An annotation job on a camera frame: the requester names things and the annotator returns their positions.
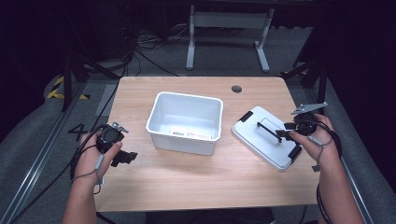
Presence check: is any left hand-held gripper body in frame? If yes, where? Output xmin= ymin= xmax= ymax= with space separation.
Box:
xmin=95 ymin=120 xmax=130 ymax=154

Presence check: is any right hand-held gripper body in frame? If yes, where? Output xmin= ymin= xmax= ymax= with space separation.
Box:
xmin=290 ymin=101 xmax=329 ymax=138

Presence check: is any white lid with black handle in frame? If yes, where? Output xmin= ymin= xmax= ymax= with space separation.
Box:
xmin=231 ymin=105 xmax=304 ymax=173

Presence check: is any person's left hand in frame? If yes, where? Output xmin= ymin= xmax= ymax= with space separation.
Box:
xmin=74 ymin=132 xmax=123 ymax=188

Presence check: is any person's right hand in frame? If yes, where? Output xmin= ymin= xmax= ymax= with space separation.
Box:
xmin=289 ymin=113 xmax=343 ymax=175

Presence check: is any black tripod stand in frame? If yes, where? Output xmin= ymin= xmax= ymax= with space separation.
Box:
xmin=277 ymin=57 xmax=331 ymax=108
xmin=60 ymin=54 xmax=121 ymax=114

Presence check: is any white label strip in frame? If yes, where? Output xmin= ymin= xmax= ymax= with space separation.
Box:
xmin=169 ymin=128 xmax=213 ymax=140

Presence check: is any yellow black hazard tape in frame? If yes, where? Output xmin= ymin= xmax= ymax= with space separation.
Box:
xmin=46 ymin=76 xmax=92 ymax=101

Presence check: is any white plastic storage box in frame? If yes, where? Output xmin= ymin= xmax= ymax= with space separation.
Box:
xmin=145 ymin=91 xmax=225 ymax=157

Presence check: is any grey left wrist strap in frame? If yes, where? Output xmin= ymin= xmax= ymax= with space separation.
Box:
xmin=71 ymin=152 xmax=106 ymax=196

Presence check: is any grey wrist strap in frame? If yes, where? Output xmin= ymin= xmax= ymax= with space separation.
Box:
xmin=307 ymin=134 xmax=334 ymax=173
xmin=71 ymin=152 xmax=106 ymax=196

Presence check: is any grey right wrist strap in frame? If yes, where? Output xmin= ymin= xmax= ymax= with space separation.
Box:
xmin=307 ymin=134 xmax=334 ymax=173

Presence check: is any aluminium floor rail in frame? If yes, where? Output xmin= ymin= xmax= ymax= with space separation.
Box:
xmin=302 ymin=87 xmax=375 ymax=224
xmin=0 ymin=81 xmax=89 ymax=224

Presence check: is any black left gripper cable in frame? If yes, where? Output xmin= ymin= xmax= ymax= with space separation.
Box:
xmin=11 ymin=124 xmax=108 ymax=222

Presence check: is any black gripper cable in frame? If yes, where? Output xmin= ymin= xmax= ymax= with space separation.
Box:
xmin=309 ymin=119 xmax=344 ymax=224
xmin=11 ymin=124 xmax=108 ymax=222

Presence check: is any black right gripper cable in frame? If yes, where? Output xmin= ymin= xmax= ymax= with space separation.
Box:
xmin=309 ymin=119 xmax=344 ymax=224

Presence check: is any bundle of black floor cables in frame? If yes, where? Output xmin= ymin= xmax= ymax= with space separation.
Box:
xmin=122 ymin=25 xmax=190 ymax=77

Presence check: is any grey metal table frame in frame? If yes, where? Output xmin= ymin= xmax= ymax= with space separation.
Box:
xmin=185 ymin=4 xmax=276 ymax=74

